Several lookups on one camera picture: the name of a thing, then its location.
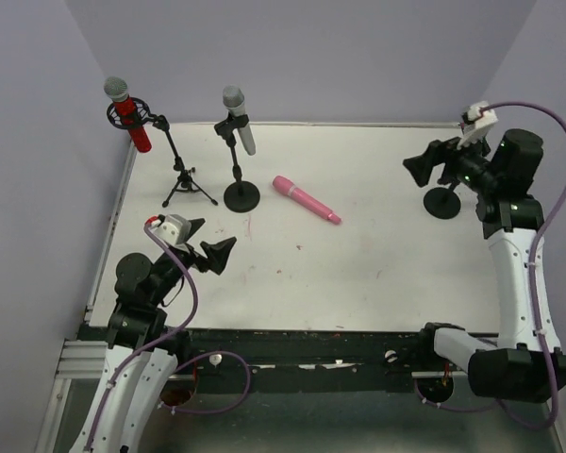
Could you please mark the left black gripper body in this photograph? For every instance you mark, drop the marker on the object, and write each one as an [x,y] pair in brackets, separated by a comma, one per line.
[198,257]

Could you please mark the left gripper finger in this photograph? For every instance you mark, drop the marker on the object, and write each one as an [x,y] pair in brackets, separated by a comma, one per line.
[194,226]
[217,254]

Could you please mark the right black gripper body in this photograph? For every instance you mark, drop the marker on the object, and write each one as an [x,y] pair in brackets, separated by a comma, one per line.
[446,160]

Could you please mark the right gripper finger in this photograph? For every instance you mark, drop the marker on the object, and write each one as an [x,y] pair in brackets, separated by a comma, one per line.
[420,167]
[437,153]

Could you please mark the black round-base stand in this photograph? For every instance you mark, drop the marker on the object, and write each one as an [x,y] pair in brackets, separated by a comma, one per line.
[240,196]
[443,202]

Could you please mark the pink microphone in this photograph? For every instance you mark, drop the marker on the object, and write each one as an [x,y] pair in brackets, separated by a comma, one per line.
[287,188]

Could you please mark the silver microphone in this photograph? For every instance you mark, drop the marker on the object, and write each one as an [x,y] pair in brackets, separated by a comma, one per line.
[234,101]

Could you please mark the red glitter microphone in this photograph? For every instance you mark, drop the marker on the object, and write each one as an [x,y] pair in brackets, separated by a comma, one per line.
[124,113]

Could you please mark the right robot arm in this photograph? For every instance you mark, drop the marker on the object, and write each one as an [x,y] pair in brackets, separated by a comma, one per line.
[527,362]

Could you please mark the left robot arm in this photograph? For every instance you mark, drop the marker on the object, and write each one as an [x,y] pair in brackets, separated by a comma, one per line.
[141,351]

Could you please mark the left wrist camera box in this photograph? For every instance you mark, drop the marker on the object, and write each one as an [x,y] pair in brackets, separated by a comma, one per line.
[171,229]

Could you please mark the aluminium frame rail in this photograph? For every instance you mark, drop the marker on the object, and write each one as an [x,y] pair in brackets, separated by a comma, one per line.
[82,357]

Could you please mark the black mounting rail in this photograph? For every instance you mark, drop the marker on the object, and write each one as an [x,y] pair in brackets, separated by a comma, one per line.
[296,361]

